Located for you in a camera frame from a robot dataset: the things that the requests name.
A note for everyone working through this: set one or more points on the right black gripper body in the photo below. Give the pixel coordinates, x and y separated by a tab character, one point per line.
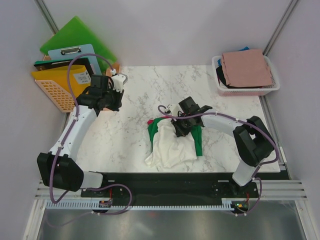
184	124

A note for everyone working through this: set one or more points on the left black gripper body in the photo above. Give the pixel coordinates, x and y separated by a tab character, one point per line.
113	98

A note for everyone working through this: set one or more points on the white printed t shirt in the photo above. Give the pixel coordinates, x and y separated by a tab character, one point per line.
168	150

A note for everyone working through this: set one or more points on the green t shirt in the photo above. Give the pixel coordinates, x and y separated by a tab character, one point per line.
196	133

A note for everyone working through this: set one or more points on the red t shirt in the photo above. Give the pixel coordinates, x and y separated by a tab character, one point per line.
150	121

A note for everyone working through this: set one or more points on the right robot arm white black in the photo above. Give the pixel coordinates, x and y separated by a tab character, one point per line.
252	139

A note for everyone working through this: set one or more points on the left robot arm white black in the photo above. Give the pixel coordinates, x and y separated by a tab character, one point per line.
58	167

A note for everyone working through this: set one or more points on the peach compartment organizer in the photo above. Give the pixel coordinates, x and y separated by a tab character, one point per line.
115	66

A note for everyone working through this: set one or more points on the yellow folder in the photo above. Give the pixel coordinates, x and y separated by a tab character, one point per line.
79	77

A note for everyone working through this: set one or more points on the orange mesh file holder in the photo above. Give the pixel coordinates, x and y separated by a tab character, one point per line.
60	97

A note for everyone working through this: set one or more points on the white laundry basket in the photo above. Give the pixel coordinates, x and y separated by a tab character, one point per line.
240	92

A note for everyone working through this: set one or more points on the light blue clipboard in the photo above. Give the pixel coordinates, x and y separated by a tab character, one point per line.
69	53

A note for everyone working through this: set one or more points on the black garment in basket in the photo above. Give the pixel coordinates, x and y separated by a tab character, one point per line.
221	77

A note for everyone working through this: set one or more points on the green plastic board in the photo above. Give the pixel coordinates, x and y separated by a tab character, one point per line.
76	33

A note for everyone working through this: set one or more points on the black folder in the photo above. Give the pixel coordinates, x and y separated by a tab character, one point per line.
51	64

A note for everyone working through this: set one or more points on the pink folded t shirt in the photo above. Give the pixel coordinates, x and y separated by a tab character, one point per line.
246	69

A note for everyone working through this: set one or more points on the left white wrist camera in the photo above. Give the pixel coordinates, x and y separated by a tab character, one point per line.
119	80

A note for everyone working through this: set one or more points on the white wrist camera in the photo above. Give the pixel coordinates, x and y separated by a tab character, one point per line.
119	80
172	109

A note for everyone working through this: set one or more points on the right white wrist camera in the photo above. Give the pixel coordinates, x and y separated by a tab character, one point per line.
172	109

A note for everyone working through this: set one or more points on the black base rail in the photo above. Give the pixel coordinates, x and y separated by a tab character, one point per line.
171	188

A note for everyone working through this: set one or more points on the white cable duct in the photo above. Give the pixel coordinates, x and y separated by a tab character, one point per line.
96	204

